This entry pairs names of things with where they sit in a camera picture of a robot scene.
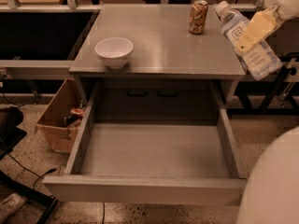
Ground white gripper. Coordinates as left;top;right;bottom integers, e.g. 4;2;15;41
235;0;299;56

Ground clear blue plastic bottle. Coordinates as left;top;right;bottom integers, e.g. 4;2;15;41
214;1;283;80

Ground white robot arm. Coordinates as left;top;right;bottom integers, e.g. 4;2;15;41
235;0;299;224

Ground grey drawer cabinet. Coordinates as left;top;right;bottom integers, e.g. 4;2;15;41
68;3;247;110

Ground open grey top drawer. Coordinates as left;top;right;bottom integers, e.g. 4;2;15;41
44;80;246;205

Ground orange patterned drink can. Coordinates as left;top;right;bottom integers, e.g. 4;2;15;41
189;0;208;35

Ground white ceramic bowl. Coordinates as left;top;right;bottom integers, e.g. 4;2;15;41
94;37;134;69

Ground red items in box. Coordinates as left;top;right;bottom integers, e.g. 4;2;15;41
64;107;84;128

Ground brown cardboard box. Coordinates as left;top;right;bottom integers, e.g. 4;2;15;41
36;78;81;153

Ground black chair base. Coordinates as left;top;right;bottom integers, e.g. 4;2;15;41
0;105;62;224

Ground white shoe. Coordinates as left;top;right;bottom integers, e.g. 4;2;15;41
0;193;27;224

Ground black floor cable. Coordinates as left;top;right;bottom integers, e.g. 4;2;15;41
6;152;62;189

